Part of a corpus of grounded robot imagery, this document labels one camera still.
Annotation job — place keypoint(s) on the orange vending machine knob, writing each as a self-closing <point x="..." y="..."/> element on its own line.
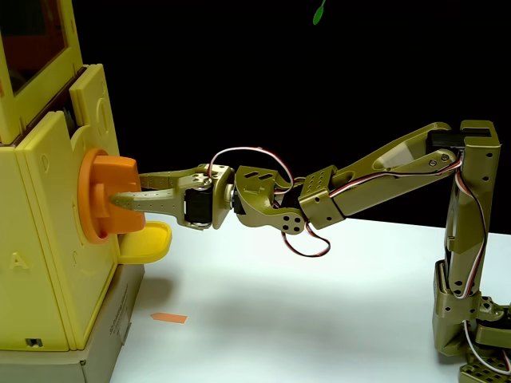
<point x="120" y="175"/>

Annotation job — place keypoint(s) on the yellow toy vending machine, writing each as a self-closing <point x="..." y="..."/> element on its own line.
<point x="40" y="239"/>

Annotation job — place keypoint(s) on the yellow dispensing tray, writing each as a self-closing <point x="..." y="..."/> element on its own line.
<point x="147" y="243"/>

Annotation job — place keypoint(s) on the orange paper arrow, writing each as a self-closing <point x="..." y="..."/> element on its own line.
<point x="169" y="318"/>

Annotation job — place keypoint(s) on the cardboard box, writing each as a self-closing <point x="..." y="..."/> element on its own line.
<point x="108" y="339"/>

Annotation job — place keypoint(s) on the green leaf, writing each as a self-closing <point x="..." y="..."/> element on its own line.
<point x="318" y="15"/>

